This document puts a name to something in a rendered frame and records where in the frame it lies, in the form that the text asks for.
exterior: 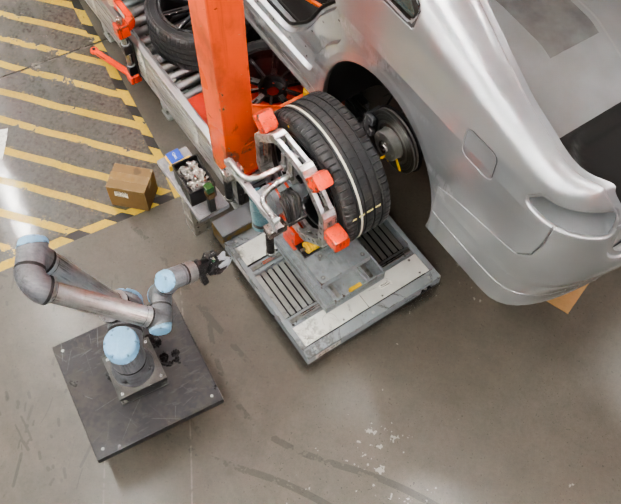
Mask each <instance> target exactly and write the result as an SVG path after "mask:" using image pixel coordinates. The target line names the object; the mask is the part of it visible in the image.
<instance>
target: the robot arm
mask: <svg viewBox="0 0 621 504"><path fill-rule="evenodd" d="M207 252H210V253H208V254H206V253H207ZM207 252H204V253H203V255H202V258H201V259H200V260H198V259H195V260H194V262H192V261H188V262H185V263H182V264H179V265H176V266H173V267H170V268H168V269H163V270H161V271H160V272H158V273H157V274H156V275H155V283H154V284H153V285H152V286H151V287H150V288H149V290H148V293H147V298H148V301H149V302H150V306H145V305H144V304H143V298H142V295H141V294H139V292H137V291H135V290H133V289H129V288H126V289H124V288H120V289H116V290H112V289H110V288H109V287H107V286H106V285H104V284H103V283H101V282H100V281H98V280H97V279H95V278H94V277H92V276H91V275H89V274H88V273H86V272H85V271H83V270H82V269H80V268H79V267H77V266H76V265H74V264H73V263H71V262H70V261H68V260H67V259H65V258H64V257H62V256H61V255H59V254H58V253H56V252H55V251H54V250H53V249H52V248H50V247H49V240H48V238H47V237H45V236H43V235H38V234H29V235H25V236H22V237H20V238H19V239H18V241H17V246H16V254H15V263H14V269H13V275H14V280H15V282H16V284H17V286H18V287H19V289H20V290H21V291H22V293H23V294H24V295H25V296H26V297H27V298H29V299H30V300H31V301H33V302H35V303H37V304H40V305H44V306H45V305H47V304H49V303H53V304H56V305H60V306H64V307H68V308H72V309H76V310H80V311H84V312H88V313H92V314H96V315H99V316H100V318H101V319H102V320H103V321H105V322H106V323H108V331H107V334H106V336H105V338H104V341H103V348H104V352H105V355H106V356H107V358H108V359H109V361H110V363H111V364H112V365H111V371H112V375H113V377H114V378H115V380H116V381H117V382H118V383H119V384H121V385H123V386H126V387H136V386H139V385H142V384H144V383H145V382H146V381H147V380H148V379H149V378H150V377H151V376H152V374H153V371H154V367H155V363H154V359H153V357H152V355H151V353H150V352H149V351H148V350H147V349H145V348H143V327H144V328H148V329H149V332H150V334H152V335H157V336H159V335H165V334H167V333H169V332H170V331H171V328H172V295H173V293H174V292H175V291H176V290H177V289H178V288H179V287H182V286H185V285H187V284H190V283H193V282H195V281H197V280H198V279H199V280H200V282H201V283H202V284H204V285H207V284H208V283H209V281H208V278H207V276H206V274H207V275H210V276H211V275H214V274H215V275H217V274H221V273H222V272H224V270H225V269H226V268H227V267H228V266H229V264H230V263H231V261H232V258H231V257H227V256H225V251H223V252H221V253H220V255H219V256H216V255H217V253H216V252H215V251H214V252H213V249H212V250H210V251H207Z"/></svg>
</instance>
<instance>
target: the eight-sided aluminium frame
mask: <svg viewBox="0 0 621 504"><path fill-rule="evenodd" d="M254 139H255V147H256V159H257V160H256V162H257V166H258V169H259V170H260V172H261V173H263V172H265V171H267V170H268V169H269V170H270V169H272V168H274V164H273V161H272V150H271V143H274V144H275V145H277V147H278V148H279V149H280V150H281V152H283V154H284V155H285V157H286V158H287V159H288V160H289V161H290V162H291V164H292V165H293V166H294V168H295V169H296V170H297V171H298V173H299V175H300V176H301V178H302V180H303V182H304V184H305V186H306V189H307V191H308V193H309V195H310V198H311V200H312V202H313V204H314V207H315V209H316V211H317V214H318V218H319V221H318V229H316V228H313V227H312V226H311V225H310V224H309V223H308V222H307V221H306V219H303V220H301V221H300V223H301V225H302V226H303V227H304V228H301V227H300V225H299V224H298V223H296V224H294V225H292V227H293V228H294V229H295V231H296V232H297V233H298V235H299V237H300V238H301V239H302V240H304V241H305V242H309V243H312V244H314V245H317V246H319V247H325V246H327V245H328V244H327V242H326V241H325V240H324V230H326V229H327V228H329V227H331V226H333V225H334V224H335V219H336V213H335V209H334V207H333V206H332V204H331V201H330V199H329V197H328V194H327V192H326V190H323V191H321V192H319V194H320V197H321V199H322V201H323V204H324V206H325V207H322V205H321V202H320V200H319V198H318V195H317V193H312V192H311V190H310V188H309V186H308V184H307V182H306V180H305V179H306V178H307V177H309V176H310V175H312V174H314V173H316V172H318V170H317V168H316V167H315V165H314V163H313V162H312V160H310V159H309V158H308V157H307V155H306V154H305V153H304V152H303V151H302V149H301V148H300V147H299V146H298V145H297V143H296V142H295V141H294V140H293V138H292V137H291V136H290V135H289V132H287V131H286V130H285V129H283V128H281V129H278V128H277V129H275V130H273V131H271V132H269V133H268V134H260V132H259V131H258V132H256V133H255V134H254ZM285 142H286V143H287V144H288V145H289V147H290V148H291V149H293V150H294V151H295V153H296V154H297V155H298V156H299V159H300V160H301V161H302V162H303V164H301V163H300V162H299V160H298V159H297V158H296V157H295V156H294V154H293V153H292V152H291V151H290V150H289V148H288V147H287V146H286V145H285ZM263 146H264V151H263Z"/></svg>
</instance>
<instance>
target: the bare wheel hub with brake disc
mask: <svg viewBox="0 0 621 504"><path fill-rule="evenodd" d="M373 114H374V115H375V116H376V117H377V118H378V126H377V132H376V133H375V134H374V138H375V143H376V146H377V148H378V150H379V152H380V153H381V155H382V156H383V155H385V156H386V157H385V159H386V160H388V162H389V163H390V164H391V165H392V166H393V167H394V168H395V169H396V170H398V168H397V164H396V160H395V159H398V163H399V166H400V170H401V171H399V172H401V173H404V174H408V173H411V172H412V171H414V170H415V169H416V168H417V167H418V163H419V153H418V148H417V145H416V142H415V139H414V137H413V135H412V133H411V131H410V129H409V128H408V126H407V125H406V123H405V122H404V121H403V119H402V118H401V117H400V116H399V115H398V114H397V113H396V112H394V111H393V110H391V109H389V108H386V107H382V108H380V109H378V110H376V111H375V112H374V113H373ZM381 140H382V141H384V142H385V143H386V145H387V147H388V153H387V154H384V153H382V152H381V150H380V149H379V146H378V143H379V141H381Z"/></svg>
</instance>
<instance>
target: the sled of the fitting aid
mask: <svg viewBox="0 0 621 504"><path fill-rule="evenodd" d="M356 239H357V240H358V241H359V242H360V244H361V245H362V246H363V247H364V248H365V250H366V251H367V252H368V253H369V255H370V260H369V261H367V262H365V263H364V264H362V265H360V266H359V267H357V268H355V269H354V270H352V271H350V272H349V273H347V274H345V275H344V276H342V277H340V278H339V279H337V280H335V281H334V282H332V283H330V284H329V285H327V286H325V287H324V288H322V289H321V288H320V286H319V285H318V284H317V282H316V281H315V280H314V279H313V277H312V276H311V275H310V273H309V272H308V271H307V269H306V268H305V267H304V265H303V264H302V263H301V262H300V260H299V259H298V258H297V256H296V255H295V254H294V252H293V251H292V250H291V249H290V247H289V246H288V245H287V243H286V242H285V241H284V239H283V238H282V237H281V235H278V236H276V237H275V238H274V245H275V246H276V248H277V249H278V250H279V252H280V253H281V254H282V255H283V257H284V258H285V259H286V261H287V262H288V263H289V265H290V266H291V267H292V269H293V270H294V271H295V273H296V274H297V275H298V277H299V278H300V279H301V281H302V282H303V283H304V285H305V286H306V287H307V289H308V290H309V291H310V292H311V294H312V295H313V296H314V298H315V299H316V300H317V302H318V303H319V304H320V306H321V307H322V308H323V310H324V311H325V312H326V314H327V313H328V312H330V311H332V310H333V309H335V308H337V307H338V306H340V305H341V304H343V303H345V302H346V301H348V300H350V299H351V298H353V297H354V296H356V295H358V294H359V293H361V292H363V291H364V290H366V289H368V288H369V287H371V286H372V285H374V284H376V283H377V282H379V281H381V280H382V279H384V276H385V270H384V269H383V268H382V267H381V265H380V264H379V263H378V262H377V261H376V259H375V258H374V257H373V256H372V255H371V253H370V252H369V251H368V250H367V248H366V247H365V246H364V245H363V244H362V242H361V241H360V240H359V239H358V238H356Z"/></svg>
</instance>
